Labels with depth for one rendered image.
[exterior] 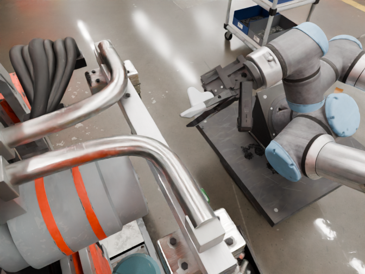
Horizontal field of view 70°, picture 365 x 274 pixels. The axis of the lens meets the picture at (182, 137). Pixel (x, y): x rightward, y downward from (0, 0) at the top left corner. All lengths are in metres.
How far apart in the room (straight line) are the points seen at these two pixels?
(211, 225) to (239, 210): 1.13
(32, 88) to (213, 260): 0.32
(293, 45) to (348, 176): 0.40
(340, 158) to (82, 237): 0.69
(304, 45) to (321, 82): 0.13
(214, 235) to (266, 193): 0.87
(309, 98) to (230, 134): 0.60
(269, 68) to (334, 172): 0.39
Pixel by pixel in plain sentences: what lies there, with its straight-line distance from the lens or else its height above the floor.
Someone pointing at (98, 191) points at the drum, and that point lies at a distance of 0.40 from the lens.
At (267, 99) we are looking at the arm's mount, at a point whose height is 0.51.
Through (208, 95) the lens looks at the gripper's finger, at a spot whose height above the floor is 0.86.
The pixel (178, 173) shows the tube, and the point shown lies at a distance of 0.28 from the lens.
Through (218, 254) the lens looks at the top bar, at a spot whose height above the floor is 0.98.
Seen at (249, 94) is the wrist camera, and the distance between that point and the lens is 0.61.
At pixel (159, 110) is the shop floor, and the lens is 1.78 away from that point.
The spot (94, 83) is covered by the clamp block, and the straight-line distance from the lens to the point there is 0.50.
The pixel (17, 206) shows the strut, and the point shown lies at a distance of 0.40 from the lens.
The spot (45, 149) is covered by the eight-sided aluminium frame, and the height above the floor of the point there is 0.75.
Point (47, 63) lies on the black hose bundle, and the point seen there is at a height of 1.03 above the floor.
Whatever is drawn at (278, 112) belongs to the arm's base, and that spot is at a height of 0.48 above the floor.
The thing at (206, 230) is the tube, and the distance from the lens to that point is 0.26.
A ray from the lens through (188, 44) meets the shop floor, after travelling 2.41.
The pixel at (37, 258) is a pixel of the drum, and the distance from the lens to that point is 0.44.
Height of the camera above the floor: 1.25
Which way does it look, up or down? 51 degrees down
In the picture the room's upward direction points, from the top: straight up
